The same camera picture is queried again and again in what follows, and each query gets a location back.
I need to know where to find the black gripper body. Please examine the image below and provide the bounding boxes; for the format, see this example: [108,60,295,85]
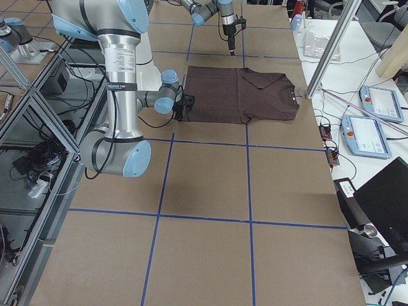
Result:
[222,24,236,43]
[183,94,196,112]

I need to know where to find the dark brown t-shirt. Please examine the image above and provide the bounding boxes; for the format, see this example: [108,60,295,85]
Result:
[185,66,300,124]

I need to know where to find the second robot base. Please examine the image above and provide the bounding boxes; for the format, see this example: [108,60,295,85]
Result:
[1,17,46,64]

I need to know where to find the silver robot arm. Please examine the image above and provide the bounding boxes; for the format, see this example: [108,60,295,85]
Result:
[52,1,195,177]
[179,0,238,55]

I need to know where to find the blue white bottle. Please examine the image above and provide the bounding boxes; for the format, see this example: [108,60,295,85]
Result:
[291,14,303,32]

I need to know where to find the silver foil bag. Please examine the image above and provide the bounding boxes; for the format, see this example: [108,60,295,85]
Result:
[303,31,330,59]

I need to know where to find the orange terminal board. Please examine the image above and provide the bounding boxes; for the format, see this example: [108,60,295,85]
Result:
[318,125,333,142]

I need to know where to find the lower teach pendant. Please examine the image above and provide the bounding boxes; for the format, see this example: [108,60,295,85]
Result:
[341,115,392,159]

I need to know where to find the teach pendant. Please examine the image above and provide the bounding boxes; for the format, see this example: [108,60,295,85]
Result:
[341,115,392,159]
[360,85,404,123]

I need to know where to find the upper teach pendant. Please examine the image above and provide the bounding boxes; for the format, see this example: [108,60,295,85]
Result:
[360,85,404,123]

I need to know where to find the wooden beam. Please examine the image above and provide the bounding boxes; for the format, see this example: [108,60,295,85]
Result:
[376,0,408,79]

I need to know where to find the white power strip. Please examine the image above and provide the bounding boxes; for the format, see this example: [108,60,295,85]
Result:
[27,178,50,198]

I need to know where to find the black labelled box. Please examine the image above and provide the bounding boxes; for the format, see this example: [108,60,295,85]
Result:
[333,178,360,228]

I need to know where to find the black monitor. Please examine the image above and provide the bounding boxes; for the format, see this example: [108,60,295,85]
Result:
[354,157,407,254]

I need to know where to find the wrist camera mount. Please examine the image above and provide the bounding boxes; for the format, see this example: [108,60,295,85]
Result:
[236,16,247,30]
[173,105,184,122]

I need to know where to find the aluminium frame post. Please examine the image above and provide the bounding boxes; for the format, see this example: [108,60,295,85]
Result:
[306,0,362,99]

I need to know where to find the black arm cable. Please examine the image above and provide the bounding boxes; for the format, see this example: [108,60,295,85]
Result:
[84,95,192,180]

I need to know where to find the aluminium frame rack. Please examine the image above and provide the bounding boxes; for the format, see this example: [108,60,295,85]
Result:
[1,38,105,305]

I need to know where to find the black camera stand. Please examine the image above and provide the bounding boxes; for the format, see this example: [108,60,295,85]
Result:
[348,231,407,293]

